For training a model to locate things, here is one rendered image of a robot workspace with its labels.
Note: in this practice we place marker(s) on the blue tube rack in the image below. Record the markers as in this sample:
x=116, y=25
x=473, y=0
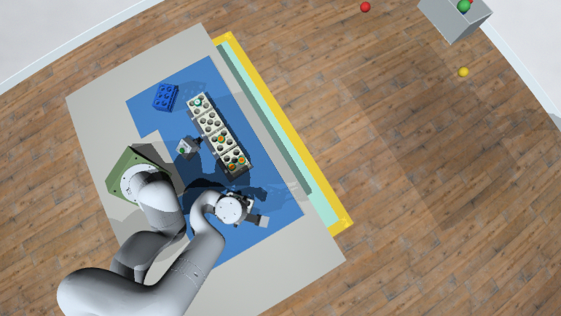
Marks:
x=163, y=105

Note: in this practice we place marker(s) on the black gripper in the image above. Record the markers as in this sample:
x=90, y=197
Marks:
x=244, y=199

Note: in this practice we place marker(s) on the blue flat mat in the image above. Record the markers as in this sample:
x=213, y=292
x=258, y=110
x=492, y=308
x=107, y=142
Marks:
x=262, y=183

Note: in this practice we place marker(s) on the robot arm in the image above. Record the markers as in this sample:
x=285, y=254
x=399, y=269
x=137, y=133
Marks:
x=100, y=292

